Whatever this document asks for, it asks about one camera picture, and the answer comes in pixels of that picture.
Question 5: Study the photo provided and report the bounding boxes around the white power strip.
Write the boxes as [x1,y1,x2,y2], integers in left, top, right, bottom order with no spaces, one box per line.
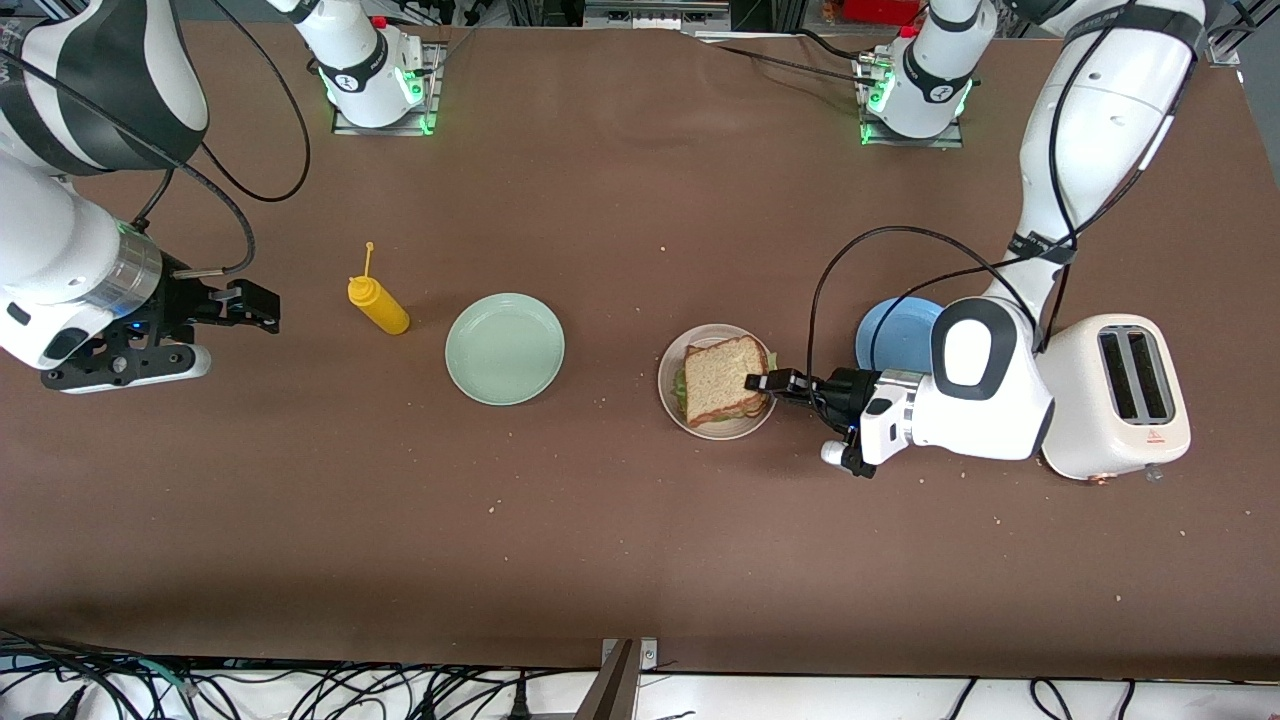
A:
[583,0,733,31]

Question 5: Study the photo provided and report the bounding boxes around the blue plate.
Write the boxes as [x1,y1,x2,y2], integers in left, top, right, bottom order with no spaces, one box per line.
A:
[855,296,946,373]

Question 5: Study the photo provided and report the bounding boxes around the brown bread slice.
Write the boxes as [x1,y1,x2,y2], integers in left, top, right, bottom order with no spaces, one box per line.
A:
[683,335,771,429]

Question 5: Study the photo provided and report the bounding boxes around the white toaster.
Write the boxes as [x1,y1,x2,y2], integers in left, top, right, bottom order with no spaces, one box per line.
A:
[1040,313,1192,484]

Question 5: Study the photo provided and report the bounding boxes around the black cable to arm base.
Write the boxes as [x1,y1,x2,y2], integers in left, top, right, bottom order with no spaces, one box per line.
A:
[695,28,881,86]

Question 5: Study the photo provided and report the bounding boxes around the black floor cable loops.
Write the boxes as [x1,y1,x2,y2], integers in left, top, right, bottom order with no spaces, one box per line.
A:
[945,678,1141,720]

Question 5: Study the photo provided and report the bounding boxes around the red box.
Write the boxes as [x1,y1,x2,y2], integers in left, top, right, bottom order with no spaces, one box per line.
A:
[840,0,923,27]

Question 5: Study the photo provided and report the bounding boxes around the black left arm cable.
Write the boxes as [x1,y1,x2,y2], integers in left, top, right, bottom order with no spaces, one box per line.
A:
[806,0,1206,401]

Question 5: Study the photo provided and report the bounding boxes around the mint green plate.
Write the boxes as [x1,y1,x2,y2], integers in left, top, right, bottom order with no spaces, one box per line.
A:
[445,292,566,407]

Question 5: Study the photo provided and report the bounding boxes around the beige plate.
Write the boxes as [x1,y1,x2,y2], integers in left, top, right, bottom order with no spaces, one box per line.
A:
[657,323,780,442]

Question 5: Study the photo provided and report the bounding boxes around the aluminium frame rail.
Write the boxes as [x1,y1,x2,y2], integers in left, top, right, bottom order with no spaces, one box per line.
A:
[1205,0,1251,69]

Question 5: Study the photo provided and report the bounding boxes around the green lettuce leaf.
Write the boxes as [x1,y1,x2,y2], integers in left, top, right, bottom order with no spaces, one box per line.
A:
[672,348,780,421]

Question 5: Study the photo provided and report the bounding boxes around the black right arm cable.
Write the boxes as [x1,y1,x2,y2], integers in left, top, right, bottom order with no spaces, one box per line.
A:
[0,0,311,279]

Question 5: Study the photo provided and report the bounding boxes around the yellow squeeze bottle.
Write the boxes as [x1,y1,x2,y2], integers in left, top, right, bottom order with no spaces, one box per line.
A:
[347,242,411,336]

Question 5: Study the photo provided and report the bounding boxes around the black cable tangle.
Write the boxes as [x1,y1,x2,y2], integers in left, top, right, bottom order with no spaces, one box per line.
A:
[0,628,561,720]

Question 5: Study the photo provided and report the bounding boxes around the grey metal post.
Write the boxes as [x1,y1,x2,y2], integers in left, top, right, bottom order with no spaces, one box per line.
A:
[575,637,661,720]

